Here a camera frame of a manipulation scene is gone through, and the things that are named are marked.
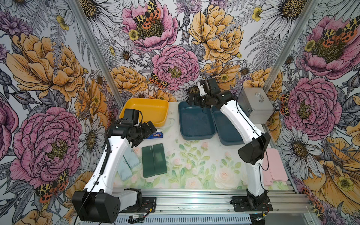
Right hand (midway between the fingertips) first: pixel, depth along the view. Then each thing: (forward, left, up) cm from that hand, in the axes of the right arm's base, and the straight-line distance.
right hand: (193, 105), depth 84 cm
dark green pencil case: (-22, +29, -27) cm, 45 cm away
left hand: (-18, +24, -6) cm, 31 cm away
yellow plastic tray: (+25, +30, -30) cm, 49 cm away
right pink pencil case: (-27, -49, -27) cm, 62 cm away
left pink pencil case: (-35, -41, -27) cm, 60 cm away
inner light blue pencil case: (-20, +40, -25) cm, 51 cm away
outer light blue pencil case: (-27, +43, -26) cm, 57 cm away
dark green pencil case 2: (-24, +21, -26) cm, 42 cm away
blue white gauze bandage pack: (-3, +24, -25) cm, 35 cm away
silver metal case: (+13, -46, -13) cm, 50 cm away
